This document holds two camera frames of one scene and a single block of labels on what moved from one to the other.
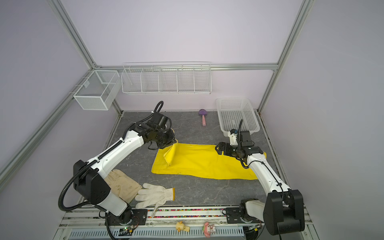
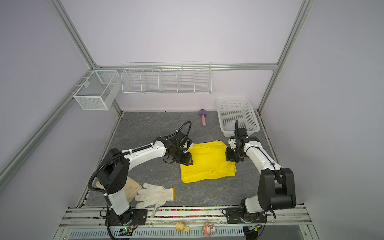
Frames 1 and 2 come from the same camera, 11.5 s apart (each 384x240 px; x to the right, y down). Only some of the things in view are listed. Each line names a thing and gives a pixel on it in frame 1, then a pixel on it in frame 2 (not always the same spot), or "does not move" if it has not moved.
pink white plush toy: (208, 229) does not move
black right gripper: (227, 146) to (229, 158)
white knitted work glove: (152, 195) does not move
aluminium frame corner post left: (69, 28) does not move
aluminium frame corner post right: (299, 22) does not move
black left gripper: (172, 139) to (188, 156)
